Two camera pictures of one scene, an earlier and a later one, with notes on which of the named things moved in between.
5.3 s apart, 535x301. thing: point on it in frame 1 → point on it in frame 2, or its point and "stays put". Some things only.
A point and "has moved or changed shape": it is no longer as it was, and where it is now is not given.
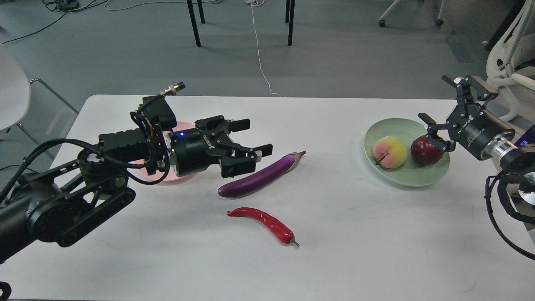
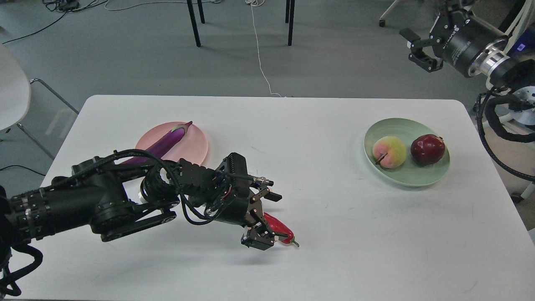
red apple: [424, 152] stays put
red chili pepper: [283, 233] stays put
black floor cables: [65, 6] stays put
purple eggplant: [261, 178] has moved or changed shape
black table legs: [288, 4] stays put
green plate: [411, 173] stays put
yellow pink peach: [390, 151] stays put
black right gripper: [472, 128] → [464, 39]
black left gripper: [192, 150] → [234, 202]
